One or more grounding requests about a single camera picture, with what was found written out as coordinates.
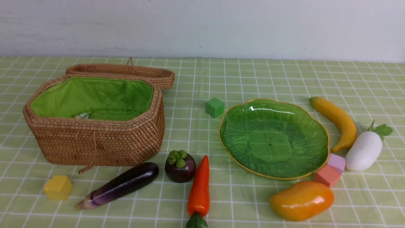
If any dark purple toy mangosteen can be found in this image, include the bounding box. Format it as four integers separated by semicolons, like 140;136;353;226
165;150;196;183

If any orange toy carrot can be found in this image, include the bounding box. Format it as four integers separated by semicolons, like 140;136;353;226
185;155;211;228

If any purple toy eggplant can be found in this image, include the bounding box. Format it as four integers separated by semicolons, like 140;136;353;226
76;162;159;210

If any yellow toy banana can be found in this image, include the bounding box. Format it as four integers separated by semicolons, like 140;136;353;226
309;97;357;153

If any orange yellow toy mango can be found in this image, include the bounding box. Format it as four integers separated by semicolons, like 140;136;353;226
270;180;334;222

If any white toy radish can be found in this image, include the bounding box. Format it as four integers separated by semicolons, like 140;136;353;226
345;121;393;172

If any green foam cube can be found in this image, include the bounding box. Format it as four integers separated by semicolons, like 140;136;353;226
205;97;225;118

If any woven rattan basket lid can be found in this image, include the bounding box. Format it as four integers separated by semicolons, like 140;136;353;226
65;57;175;90

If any green glass leaf plate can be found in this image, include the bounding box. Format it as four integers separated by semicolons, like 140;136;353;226
218;98;330;181

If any woven rattan basket green lining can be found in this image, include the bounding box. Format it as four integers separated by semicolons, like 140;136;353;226
23;75;165;167

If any salmon red foam cube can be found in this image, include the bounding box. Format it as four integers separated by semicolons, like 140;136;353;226
313;164;341;188

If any pink foam cube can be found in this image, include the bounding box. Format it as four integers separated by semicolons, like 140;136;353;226
327;153;346;175

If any green checkered tablecloth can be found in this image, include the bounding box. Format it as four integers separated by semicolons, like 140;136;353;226
0;56;405;228

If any yellow foam block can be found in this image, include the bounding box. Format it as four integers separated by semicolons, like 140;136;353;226
43;175;72;201

